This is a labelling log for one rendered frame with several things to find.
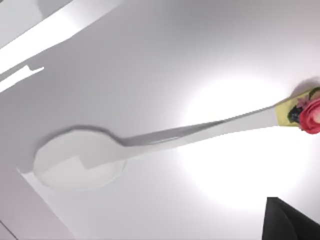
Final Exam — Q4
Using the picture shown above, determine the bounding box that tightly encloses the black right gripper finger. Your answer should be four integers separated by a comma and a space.
261, 196, 320, 240

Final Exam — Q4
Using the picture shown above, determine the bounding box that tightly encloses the white spoon with floral handle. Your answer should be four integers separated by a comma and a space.
33, 85, 320, 193

